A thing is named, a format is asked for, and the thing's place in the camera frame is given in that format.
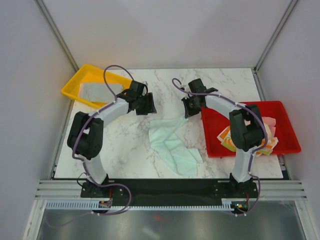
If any yellow plastic tray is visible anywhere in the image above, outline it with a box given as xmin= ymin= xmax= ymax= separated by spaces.
xmin=61 ymin=64 xmax=132 ymax=109

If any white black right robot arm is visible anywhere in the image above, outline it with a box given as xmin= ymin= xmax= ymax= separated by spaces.
xmin=179 ymin=78 xmax=268 ymax=198

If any light blue white towel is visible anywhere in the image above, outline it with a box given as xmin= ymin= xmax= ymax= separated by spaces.
xmin=148 ymin=116 xmax=203 ymax=178

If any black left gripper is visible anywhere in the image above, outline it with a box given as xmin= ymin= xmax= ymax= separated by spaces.
xmin=136 ymin=93 xmax=157 ymax=116

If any aluminium frame post right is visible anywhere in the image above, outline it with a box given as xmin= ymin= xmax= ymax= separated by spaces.
xmin=252 ymin=0 xmax=300 ymax=75

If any red plastic tray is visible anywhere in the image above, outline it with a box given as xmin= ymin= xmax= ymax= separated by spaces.
xmin=201 ymin=100 xmax=301 ymax=158

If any grey terry towel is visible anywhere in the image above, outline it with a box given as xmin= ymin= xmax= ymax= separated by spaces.
xmin=78 ymin=82 xmax=115 ymax=104

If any pink white towel in tray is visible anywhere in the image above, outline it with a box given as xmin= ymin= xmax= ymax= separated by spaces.
xmin=262 ymin=116 xmax=276 ymax=138

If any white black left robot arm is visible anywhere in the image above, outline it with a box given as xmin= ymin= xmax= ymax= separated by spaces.
xmin=67 ymin=80 xmax=157 ymax=198

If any aluminium frame post left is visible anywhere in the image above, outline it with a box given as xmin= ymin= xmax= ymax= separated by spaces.
xmin=34 ymin=0 xmax=79 ymax=72

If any aluminium frame post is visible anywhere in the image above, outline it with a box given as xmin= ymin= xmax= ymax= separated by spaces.
xmin=34 ymin=0 xmax=79 ymax=72
xmin=252 ymin=0 xmax=300 ymax=75

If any white slotted cable duct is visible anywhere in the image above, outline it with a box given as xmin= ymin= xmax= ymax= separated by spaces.
xmin=45 ymin=199 xmax=242 ymax=211

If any orange patterned towel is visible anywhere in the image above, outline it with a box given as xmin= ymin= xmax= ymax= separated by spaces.
xmin=217 ymin=123 xmax=279 ymax=157

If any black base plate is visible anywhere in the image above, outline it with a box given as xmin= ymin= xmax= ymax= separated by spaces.
xmin=80 ymin=178 xmax=255 ymax=206

